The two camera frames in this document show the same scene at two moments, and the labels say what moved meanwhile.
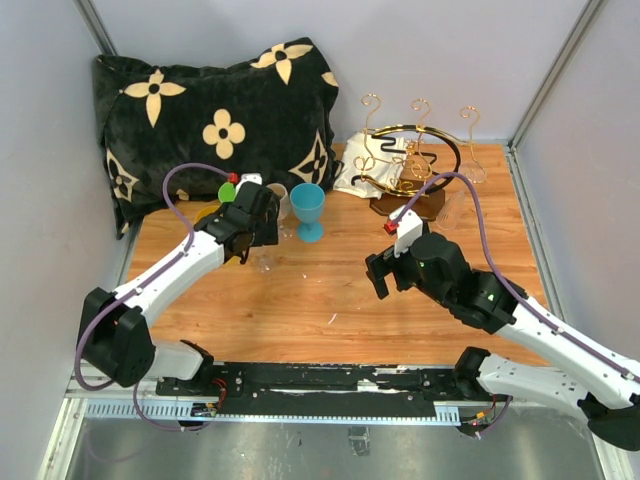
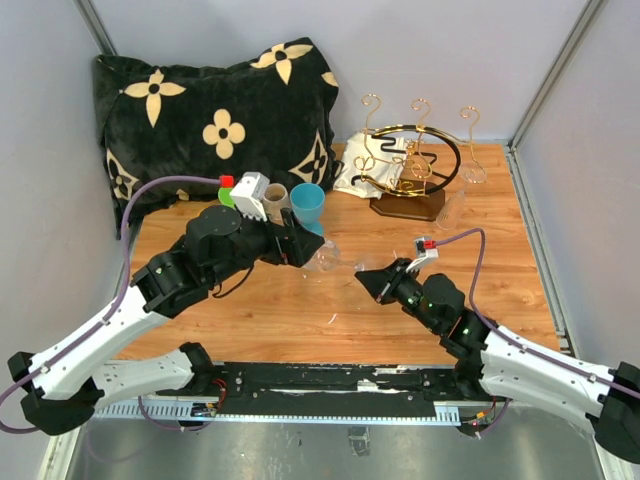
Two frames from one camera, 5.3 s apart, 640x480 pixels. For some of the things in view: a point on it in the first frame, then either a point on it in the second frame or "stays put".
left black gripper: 268,234 -> 292,241
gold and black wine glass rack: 410,165 stays put
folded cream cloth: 370,165 stays put
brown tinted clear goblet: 284,208 stays put
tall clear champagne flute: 454,203 stays put
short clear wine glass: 264,263 -> 328,257
